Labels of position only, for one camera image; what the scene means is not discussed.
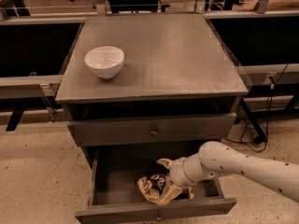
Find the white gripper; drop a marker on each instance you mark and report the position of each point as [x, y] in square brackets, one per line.
[177, 172]

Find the brown chip bag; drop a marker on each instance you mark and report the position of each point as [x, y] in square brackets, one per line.
[149, 187]

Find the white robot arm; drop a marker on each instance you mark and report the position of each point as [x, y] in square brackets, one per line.
[214, 159]

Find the round top drawer knob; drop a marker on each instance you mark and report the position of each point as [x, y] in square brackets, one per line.
[153, 132]

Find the open middle drawer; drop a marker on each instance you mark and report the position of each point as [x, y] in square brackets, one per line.
[115, 197]

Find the closed top drawer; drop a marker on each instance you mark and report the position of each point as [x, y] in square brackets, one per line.
[108, 132]

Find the grey wooden drawer cabinet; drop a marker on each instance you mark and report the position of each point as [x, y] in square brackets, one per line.
[173, 65]

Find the white ceramic bowl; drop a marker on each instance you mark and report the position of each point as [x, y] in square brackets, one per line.
[105, 62]

